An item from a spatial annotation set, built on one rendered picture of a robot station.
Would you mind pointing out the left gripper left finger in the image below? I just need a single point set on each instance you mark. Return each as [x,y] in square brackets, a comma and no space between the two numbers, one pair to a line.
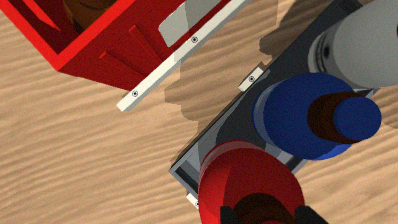
[227,215]

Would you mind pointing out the red bottle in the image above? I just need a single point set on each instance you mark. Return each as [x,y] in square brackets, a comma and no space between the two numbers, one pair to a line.
[260,188]

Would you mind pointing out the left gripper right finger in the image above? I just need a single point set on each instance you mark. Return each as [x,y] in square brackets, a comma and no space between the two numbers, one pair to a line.
[306,215]

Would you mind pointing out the brown bottle with blue cap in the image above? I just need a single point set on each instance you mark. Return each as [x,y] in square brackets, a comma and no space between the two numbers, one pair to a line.
[83,13]

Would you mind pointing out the dark grey tray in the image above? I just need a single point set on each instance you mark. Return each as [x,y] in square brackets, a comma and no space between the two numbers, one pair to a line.
[236,123]

